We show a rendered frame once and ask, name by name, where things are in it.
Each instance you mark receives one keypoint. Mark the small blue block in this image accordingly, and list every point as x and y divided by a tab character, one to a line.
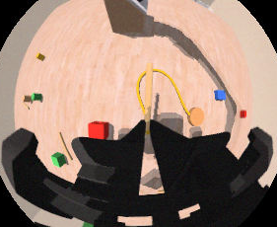
218	94

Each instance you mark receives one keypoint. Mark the green cylinder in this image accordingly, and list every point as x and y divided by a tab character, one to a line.
36	97

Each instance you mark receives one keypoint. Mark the yellow string with thin wooden stick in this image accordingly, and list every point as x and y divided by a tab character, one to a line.
149	93

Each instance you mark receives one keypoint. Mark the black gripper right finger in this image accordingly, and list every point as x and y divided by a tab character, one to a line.
175	153

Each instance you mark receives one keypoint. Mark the green cube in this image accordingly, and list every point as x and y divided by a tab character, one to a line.
58	159

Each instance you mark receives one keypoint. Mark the yellow cylinder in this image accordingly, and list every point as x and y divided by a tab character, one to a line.
40	56

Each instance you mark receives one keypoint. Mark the round wooden button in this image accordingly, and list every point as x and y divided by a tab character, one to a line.
196	116

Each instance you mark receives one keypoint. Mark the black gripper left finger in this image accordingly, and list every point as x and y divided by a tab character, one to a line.
126	153

